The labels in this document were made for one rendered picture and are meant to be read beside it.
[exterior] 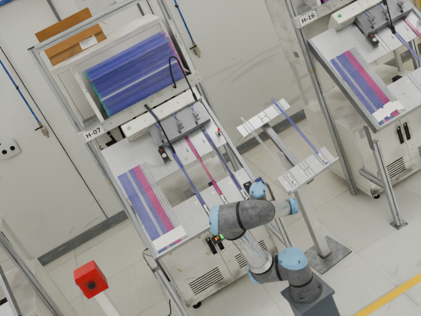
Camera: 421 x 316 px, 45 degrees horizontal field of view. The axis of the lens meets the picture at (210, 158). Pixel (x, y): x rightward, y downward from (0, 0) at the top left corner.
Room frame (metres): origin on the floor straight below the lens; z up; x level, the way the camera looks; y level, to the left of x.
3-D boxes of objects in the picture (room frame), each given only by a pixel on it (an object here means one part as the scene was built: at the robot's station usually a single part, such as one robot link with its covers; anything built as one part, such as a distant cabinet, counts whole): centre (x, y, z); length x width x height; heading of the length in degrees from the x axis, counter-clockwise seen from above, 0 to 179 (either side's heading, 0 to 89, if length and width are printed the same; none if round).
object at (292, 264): (1.78, -0.13, 0.72); 0.13 x 0.12 x 0.14; 64
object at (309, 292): (1.77, -0.13, 0.60); 0.15 x 0.15 x 0.10
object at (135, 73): (2.87, 0.18, 1.52); 0.51 x 0.13 x 0.27; 98
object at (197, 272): (2.98, 0.25, 0.31); 0.70 x 0.65 x 0.62; 98
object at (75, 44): (3.15, 0.33, 1.82); 0.68 x 0.30 x 0.20; 98
